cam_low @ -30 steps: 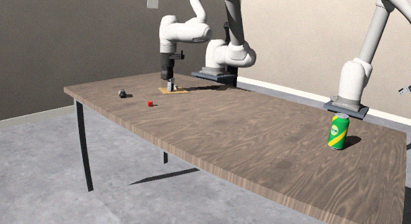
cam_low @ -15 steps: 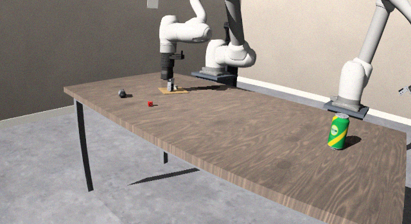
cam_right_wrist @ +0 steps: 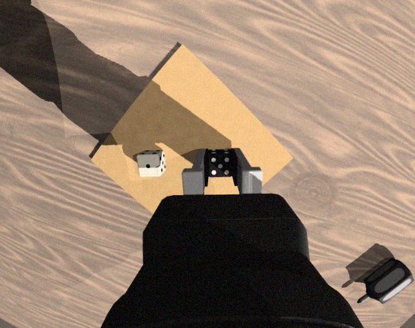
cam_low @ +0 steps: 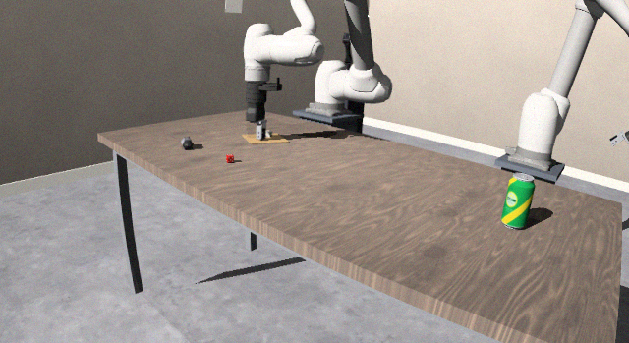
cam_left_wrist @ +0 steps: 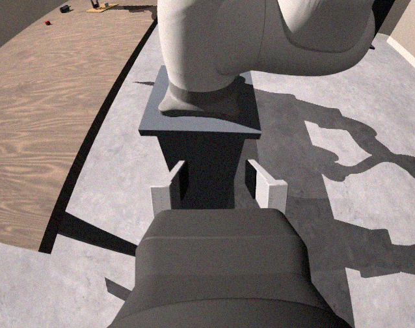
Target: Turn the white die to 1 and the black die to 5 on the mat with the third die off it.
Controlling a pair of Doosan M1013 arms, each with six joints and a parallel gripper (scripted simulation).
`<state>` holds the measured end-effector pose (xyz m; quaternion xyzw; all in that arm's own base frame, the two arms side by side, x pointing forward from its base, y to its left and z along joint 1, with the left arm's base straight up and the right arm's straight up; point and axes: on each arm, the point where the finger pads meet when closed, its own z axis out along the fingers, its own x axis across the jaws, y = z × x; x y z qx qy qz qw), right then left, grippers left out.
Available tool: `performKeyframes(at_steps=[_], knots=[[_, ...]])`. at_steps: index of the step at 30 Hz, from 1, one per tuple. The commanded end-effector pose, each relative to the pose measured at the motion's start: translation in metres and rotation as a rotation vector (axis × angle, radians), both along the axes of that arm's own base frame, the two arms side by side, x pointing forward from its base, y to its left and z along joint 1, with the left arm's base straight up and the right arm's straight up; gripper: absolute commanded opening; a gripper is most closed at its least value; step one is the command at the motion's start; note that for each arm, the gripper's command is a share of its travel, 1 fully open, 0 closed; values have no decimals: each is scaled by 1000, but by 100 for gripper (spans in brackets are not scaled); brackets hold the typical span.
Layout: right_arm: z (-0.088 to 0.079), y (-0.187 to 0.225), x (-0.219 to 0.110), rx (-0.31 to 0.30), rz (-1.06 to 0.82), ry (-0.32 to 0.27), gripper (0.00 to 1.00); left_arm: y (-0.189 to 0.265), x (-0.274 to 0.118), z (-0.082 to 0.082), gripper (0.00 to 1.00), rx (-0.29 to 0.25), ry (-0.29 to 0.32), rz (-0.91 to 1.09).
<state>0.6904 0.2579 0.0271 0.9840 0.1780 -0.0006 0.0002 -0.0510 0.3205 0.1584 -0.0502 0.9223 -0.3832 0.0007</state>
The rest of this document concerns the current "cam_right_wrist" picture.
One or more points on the black die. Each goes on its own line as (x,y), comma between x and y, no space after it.
(219,163)

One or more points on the white die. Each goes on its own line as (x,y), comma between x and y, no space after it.
(151,163)

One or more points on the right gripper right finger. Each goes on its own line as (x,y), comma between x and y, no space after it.
(247,179)

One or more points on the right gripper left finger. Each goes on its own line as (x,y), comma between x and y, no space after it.
(195,179)

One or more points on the tan square mat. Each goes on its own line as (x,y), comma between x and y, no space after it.
(185,107)

